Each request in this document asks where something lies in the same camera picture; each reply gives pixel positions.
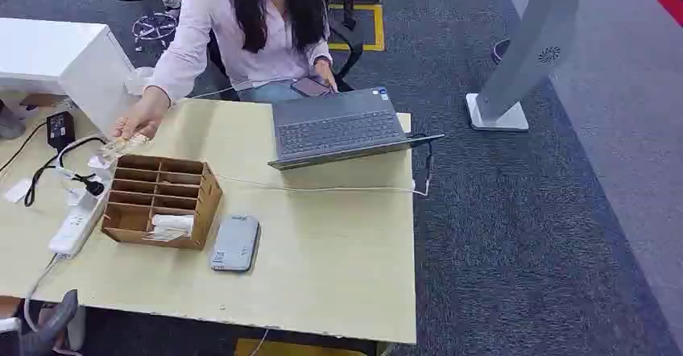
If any wooden slotted card box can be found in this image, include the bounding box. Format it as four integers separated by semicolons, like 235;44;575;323
101;154;224;251

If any white power strip cord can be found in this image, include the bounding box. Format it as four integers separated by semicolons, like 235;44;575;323
23;253;60;334

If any white paper slip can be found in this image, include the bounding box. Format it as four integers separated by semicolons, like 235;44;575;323
2;177;34;205

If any star-shaped chair base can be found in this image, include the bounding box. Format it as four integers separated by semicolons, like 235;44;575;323
130;11;180;52

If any person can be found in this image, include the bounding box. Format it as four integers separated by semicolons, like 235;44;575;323
145;0;354;104

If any yellow floor tape square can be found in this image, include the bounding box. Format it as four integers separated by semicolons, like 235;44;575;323
326;3;387;52

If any grey flat device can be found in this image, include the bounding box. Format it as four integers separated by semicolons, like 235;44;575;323
209;213;262;274

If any white card stack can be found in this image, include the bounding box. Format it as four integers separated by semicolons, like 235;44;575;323
145;213;195;242

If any dark smartphone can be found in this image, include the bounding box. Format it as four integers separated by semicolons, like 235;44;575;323
290;76;333;99

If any person's right hand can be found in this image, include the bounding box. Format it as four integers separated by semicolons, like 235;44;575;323
110;86;172;141

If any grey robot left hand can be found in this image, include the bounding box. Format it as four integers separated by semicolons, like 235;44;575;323
18;288;80;356

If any stack of cards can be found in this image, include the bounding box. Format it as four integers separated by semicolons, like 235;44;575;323
100;133;154;158

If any grey laptop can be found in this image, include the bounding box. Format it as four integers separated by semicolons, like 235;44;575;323
267;85;445;172

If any white power strip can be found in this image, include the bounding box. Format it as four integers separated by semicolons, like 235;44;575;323
48;181;111;257

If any black power adapter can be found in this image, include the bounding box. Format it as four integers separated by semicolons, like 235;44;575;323
45;110;77;151

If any black cable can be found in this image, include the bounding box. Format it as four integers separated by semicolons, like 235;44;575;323
0;122;108;209

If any person's left hand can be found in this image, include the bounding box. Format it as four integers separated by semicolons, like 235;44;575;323
313;59;341;94

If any white cabinet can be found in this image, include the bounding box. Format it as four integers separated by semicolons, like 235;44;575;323
0;17;135;133

